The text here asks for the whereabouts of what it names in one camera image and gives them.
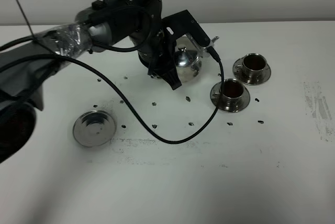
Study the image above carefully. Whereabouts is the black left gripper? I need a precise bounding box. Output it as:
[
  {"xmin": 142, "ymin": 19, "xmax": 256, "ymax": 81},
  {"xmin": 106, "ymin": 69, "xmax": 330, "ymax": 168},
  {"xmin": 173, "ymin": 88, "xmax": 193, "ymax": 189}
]
[{"xmin": 104, "ymin": 0, "xmax": 182, "ymax": 90}]

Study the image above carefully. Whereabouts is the stainless steel teapot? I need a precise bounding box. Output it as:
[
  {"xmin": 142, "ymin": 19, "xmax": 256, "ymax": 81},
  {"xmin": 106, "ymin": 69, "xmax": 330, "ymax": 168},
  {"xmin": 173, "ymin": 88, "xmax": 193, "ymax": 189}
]
[{"xmin": 174, "ymin": 36, "xmax": 210, "ymax": 84}]

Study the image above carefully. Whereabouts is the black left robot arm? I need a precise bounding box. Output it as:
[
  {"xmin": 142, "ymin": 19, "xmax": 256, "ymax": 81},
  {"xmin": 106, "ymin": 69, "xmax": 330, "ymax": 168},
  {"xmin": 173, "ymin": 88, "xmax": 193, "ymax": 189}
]
[{"xmin": 1, "ymin": 0, "xmax": 182, "ymax": 161}]

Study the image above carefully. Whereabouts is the teapot steel saucer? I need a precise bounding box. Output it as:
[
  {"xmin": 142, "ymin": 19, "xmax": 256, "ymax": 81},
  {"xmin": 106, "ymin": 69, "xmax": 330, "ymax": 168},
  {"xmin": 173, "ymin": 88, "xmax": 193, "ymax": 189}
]
[{"xmin": 72, "ymin": 110, "xmax": 116, "ymax": 148}]

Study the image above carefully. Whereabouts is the near steel saucer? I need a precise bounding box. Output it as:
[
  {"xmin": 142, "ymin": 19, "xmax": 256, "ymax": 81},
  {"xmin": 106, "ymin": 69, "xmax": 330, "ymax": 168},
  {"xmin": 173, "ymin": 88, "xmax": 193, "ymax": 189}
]
[{"xmin": 215, "ymin": 81, "xmax": 250, "ymax": 113}]

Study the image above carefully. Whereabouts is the near steel teacup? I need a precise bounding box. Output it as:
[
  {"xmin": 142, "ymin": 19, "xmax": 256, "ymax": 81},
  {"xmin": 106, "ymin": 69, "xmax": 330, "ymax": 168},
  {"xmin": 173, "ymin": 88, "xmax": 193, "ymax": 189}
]
[{"xmin": 210, "ymin": 79, "xmax": 244, "ymax": 105}]

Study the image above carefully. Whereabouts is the steel teacup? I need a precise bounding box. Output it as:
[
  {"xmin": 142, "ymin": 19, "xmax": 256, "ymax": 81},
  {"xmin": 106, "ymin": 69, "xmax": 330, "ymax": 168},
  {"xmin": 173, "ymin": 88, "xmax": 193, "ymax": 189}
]
[
  {"xmin": 210, "ymin": 79, "xmax": 244, "ymax": 105},
  {"xmin": 233, "ymin": 53, "xmax": 267, "ymax": 78}
]

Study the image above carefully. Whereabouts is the far steel saucer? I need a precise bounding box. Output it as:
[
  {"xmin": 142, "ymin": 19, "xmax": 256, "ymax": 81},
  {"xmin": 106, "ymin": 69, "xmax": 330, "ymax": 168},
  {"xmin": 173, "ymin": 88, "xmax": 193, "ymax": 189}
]
[{"xmin": 232, "ymin": 58, "xmax": 271, "ymax": 85}]

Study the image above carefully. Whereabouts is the far steel teacup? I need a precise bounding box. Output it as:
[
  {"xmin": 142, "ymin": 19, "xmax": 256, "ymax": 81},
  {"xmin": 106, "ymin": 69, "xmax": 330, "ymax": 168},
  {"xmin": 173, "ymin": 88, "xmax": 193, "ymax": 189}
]
[{"xmin": 233, "ymin": 53, "xmax": 267, "ymax": 78}]

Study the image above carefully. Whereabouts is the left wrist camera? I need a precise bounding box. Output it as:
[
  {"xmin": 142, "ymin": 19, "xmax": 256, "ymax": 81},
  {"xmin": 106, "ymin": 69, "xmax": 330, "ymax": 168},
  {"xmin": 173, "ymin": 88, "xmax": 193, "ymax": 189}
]
[{"xmin": 162, "ymin": 10, "xmax": 210, "ymax": 47}]

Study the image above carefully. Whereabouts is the black left camera cable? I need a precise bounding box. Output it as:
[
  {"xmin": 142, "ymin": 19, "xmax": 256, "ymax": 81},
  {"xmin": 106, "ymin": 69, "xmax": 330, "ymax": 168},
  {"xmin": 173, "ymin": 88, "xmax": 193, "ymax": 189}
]
[{"xmin": 0, "ymin": 0, "xmax": 225, "ymax": 145}]

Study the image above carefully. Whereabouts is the black cable tie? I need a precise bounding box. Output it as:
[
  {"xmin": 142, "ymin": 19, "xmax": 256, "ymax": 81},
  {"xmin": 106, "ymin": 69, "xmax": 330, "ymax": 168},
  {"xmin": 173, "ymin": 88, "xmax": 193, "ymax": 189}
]
[{"xmin": 15, "ymin": 0, "xmax": 58, "ymax": 56}]

